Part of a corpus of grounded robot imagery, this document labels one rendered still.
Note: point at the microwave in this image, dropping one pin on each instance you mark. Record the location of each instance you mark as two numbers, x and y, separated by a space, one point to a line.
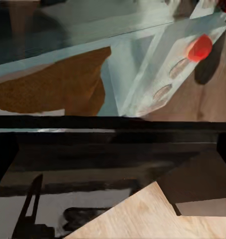
80 77

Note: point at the fridge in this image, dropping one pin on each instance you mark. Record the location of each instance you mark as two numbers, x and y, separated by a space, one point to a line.
197 187

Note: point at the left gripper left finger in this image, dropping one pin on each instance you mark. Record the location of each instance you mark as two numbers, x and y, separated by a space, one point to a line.
8 150

